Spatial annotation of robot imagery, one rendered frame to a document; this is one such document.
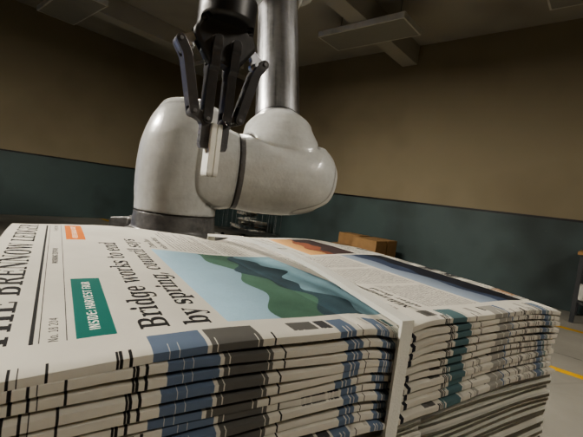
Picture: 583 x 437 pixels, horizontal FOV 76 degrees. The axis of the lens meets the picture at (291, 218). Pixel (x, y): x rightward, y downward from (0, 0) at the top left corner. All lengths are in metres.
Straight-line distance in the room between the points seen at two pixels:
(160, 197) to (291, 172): 0.24
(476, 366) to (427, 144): 7.05
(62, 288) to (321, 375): 0.13
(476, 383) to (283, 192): 0.52
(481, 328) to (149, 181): 0.57
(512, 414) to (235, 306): 0.23
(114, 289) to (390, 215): 7.23
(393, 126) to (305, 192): 6.95
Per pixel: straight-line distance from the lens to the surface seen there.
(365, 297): 0.22
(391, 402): 0.22
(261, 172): 0.70
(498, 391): 0.32
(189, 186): 0.68
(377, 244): 6.33
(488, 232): 6.81
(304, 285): 0.25
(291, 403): 0.18
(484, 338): 0.27
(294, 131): 0.76
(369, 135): 7.86
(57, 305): 0.19
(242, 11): 0.53
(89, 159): 9.89
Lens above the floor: 1.12
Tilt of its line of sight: 3 degrees down
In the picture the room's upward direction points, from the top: 7 degrees clockwise
